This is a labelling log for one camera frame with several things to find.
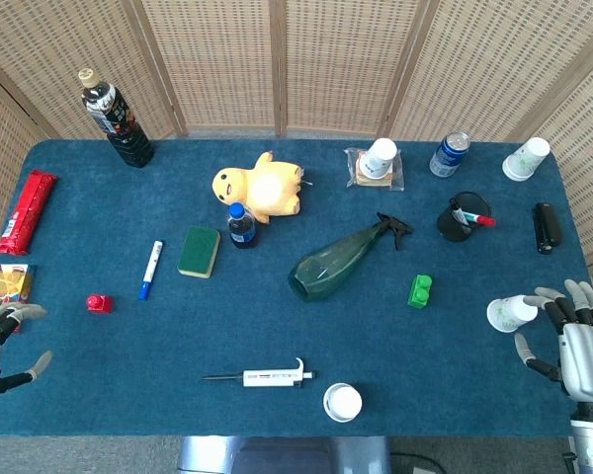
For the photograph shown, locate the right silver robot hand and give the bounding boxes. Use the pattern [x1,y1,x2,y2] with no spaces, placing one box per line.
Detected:
[513,279,593,404]

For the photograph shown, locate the green spray bottle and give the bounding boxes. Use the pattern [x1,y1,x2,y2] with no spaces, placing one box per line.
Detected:
[287,212,415,303]

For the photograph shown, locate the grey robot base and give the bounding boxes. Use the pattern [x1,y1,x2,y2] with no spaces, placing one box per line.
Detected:
[177,435,392,474]

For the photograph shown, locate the large dark tea bottle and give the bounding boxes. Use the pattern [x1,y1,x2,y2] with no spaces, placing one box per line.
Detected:
[77,67,155,169]

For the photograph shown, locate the small blue-capped cola bottle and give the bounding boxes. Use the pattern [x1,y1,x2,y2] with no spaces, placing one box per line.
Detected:
[227,201,258,250]

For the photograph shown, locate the yellow gold carton box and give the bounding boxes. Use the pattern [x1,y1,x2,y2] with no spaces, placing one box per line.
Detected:
[0,263,36,335]

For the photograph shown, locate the paper cup green print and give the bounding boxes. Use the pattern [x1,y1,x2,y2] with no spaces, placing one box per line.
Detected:
[501,136,551,183]
[486,294,539,335]

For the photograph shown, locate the red toy block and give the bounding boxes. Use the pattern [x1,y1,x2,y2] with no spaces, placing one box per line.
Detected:
[86,293,115,315]

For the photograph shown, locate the black stapler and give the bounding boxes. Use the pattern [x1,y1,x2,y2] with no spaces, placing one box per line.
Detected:
[532,201,563,255]

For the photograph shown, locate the red snack package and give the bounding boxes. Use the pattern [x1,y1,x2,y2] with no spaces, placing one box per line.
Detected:
[0,169,59,257]

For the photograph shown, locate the red capped marker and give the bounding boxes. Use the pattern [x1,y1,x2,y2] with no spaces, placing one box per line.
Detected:
[462,210,497,228]

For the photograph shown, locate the green toy block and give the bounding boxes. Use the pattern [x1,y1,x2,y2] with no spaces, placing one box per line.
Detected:
[407,274,434,310]

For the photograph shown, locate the blue whiteboard marker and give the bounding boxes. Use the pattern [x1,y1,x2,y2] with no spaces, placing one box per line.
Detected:
[137,240,165,301]

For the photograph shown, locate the black mesh pen holder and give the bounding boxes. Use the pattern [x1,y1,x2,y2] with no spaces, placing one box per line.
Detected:
[436,191,492,243]

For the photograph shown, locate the black capped marker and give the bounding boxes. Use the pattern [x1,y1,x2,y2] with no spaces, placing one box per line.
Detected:
[449,197,473,227]

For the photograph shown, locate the green yellow sponge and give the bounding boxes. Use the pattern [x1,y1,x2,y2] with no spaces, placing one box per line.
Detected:
[177,225,221,279]

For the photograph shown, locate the blue soda can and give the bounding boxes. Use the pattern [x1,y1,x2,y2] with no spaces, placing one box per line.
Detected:
[428,131,471,178]

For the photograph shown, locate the paper cup blue flower print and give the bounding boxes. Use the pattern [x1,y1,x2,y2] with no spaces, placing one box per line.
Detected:
[322,382,364,424]

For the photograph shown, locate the plastic wrapped bread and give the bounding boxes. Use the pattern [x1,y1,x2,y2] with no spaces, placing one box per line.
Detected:
[344,146,405,192]

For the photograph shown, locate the white pipette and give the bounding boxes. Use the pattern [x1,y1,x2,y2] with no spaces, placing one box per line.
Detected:
[201,356,316,389]

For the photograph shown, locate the blue carpet table cover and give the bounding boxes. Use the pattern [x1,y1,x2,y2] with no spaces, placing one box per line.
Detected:
[0,138,592,438]

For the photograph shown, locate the paper cup with blue label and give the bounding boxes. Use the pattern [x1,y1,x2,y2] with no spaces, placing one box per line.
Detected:
[363,137,398,180]

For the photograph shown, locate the yellow plush toy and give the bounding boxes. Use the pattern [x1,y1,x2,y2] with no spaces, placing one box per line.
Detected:
[212,151,313,224]

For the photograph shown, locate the wicker folding screen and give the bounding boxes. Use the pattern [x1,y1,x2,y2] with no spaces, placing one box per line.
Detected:
[0,0,593,268]

